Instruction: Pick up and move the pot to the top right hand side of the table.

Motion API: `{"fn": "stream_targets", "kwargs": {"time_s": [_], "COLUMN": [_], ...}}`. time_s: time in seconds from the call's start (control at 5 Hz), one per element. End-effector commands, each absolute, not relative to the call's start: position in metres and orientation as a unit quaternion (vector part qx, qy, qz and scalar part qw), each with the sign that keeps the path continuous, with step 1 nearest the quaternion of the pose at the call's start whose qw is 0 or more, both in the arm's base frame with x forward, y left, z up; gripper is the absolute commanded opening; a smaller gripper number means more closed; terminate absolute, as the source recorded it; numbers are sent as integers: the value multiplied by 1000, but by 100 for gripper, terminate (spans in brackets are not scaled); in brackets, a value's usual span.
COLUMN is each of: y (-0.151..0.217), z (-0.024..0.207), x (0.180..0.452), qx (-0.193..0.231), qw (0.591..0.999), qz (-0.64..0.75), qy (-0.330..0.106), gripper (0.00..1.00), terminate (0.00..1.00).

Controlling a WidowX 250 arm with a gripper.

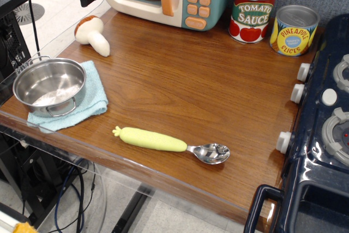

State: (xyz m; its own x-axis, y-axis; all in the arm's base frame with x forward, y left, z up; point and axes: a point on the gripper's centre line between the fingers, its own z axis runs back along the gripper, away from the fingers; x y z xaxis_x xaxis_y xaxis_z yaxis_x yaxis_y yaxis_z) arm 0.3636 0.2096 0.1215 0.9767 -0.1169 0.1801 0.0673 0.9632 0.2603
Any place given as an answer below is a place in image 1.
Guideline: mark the tomato sauce can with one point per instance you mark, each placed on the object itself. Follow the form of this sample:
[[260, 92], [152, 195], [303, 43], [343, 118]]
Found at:
[[250, 19]]

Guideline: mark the pineapple slices can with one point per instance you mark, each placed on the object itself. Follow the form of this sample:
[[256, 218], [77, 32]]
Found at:
[[294, 29]]

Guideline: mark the clear acrylic table guard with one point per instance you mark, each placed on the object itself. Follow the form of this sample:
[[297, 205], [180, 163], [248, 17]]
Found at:
[[126, 84]]

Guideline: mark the dark blue toy stove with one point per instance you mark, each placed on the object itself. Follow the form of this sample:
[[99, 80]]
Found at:
[[314, 192]]

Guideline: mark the light blue folded cloth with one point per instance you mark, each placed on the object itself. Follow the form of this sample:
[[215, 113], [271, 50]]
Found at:
[[94, 103]]

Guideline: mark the stainless steel pot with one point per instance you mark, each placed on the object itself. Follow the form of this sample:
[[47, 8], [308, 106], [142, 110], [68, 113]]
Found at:
[[51, 87]]

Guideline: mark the plush mushroom toy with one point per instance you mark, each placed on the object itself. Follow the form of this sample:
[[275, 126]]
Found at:
[[90, 31]]

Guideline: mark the spoon with yellow-green handle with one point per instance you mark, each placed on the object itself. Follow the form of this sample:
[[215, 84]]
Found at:
[[211, 154]]

